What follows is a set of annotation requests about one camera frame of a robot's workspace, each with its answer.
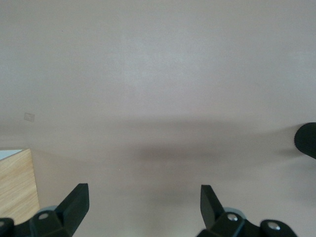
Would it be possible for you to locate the brown table cover mat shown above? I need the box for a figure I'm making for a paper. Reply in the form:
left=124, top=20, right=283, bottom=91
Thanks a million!
left=0, top=0, right=316, bottom=237

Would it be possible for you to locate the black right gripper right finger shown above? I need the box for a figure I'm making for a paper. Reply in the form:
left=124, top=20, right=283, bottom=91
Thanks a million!
left=197, top=185, right=297, bottom=237

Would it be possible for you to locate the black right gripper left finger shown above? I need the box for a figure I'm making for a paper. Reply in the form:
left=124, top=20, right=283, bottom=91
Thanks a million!
left=0, top=183, right=90, bottom=237

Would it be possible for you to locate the black ribbed foam cylinder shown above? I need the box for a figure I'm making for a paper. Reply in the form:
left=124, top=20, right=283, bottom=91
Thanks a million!
left=293, top=122, right=316, bottom=160

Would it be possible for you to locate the light wooden drawer cabinet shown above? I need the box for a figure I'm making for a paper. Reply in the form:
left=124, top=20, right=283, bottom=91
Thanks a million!
left=0, top=148, right=40, bottom=220

